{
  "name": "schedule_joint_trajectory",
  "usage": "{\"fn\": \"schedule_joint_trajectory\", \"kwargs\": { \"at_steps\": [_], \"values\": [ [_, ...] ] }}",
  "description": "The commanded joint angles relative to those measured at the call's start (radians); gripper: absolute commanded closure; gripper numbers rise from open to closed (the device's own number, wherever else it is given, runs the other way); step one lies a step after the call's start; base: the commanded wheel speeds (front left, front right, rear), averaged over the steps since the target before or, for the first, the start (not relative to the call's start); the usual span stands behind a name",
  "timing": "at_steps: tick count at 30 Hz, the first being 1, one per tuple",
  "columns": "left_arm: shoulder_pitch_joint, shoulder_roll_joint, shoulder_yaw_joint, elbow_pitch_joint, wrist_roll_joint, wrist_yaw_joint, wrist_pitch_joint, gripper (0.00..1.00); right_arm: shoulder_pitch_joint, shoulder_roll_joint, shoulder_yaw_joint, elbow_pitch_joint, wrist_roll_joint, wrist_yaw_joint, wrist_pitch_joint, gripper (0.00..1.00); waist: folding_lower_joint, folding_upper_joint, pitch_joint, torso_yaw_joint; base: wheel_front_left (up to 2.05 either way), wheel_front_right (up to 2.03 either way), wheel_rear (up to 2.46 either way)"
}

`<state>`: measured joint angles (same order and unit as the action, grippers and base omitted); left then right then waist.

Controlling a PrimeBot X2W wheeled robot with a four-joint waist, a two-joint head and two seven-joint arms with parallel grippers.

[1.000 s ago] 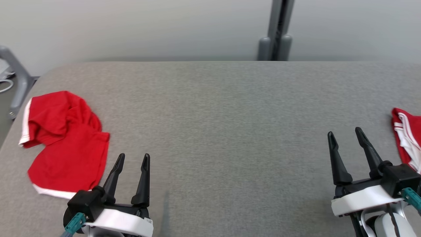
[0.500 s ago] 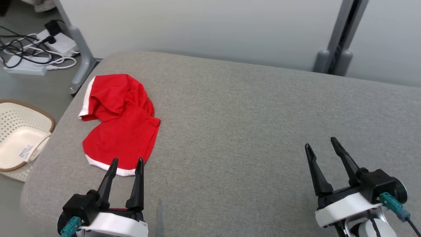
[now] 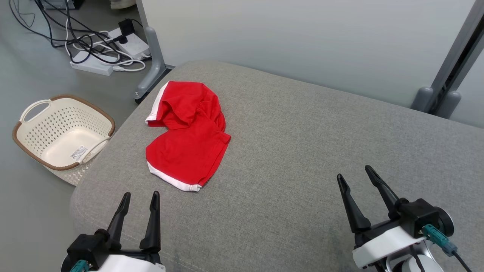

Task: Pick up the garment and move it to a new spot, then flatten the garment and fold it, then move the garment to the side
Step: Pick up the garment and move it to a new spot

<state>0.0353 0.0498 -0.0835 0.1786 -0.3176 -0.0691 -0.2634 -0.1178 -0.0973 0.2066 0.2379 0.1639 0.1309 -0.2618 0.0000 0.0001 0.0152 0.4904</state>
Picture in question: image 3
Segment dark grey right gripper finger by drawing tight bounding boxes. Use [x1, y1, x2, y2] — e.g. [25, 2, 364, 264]
[337, 174, 372, 233]
[365, 165, 399, 219]

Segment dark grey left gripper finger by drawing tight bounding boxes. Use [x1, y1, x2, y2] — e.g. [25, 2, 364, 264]
[107, 192, 131, 250]
[140, 191, 161, 253]

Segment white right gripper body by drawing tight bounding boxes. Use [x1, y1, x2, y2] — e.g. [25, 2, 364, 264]
[352, 219, 426, 269]

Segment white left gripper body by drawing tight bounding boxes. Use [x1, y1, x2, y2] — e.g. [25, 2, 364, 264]
[91, 249, 166, 272]

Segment red shorts with white trim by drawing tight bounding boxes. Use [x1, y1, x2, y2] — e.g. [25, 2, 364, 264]
[145, 81, 231, 192]

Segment cream plastic laundry basket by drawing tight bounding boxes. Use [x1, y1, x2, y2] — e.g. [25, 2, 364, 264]
[12, 94, 116, 185]

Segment long white power strip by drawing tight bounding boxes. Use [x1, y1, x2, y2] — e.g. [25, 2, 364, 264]
[70, 51, 114, 76]

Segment white power strip with plugs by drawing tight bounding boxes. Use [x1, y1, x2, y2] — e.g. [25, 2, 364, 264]
[109, 27, 150, 60]

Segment black plug adapter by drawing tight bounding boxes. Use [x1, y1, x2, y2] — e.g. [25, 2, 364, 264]
[118, 19, 135, 36]

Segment left black cable teal connector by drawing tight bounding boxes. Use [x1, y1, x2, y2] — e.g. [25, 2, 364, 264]
[69, 260, 91, 272]

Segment black cable teal connector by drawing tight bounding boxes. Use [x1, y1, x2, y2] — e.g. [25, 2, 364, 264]
[69, 260, 91, 272]
[423, 224, 473, 272]

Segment right black cable teal connector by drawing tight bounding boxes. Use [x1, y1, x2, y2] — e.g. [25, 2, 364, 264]
[423, 224, 473, 272]

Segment grey metal partition post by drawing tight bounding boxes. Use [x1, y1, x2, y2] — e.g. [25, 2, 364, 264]
[411, 0, 484, 119]

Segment grey partition post with foot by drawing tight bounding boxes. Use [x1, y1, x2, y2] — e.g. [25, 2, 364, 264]
[134, 0, 175, 103]

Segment black power cable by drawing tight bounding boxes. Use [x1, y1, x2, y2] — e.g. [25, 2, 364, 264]
[8, 0, 125, 65]
[34, 0, 121, 63]

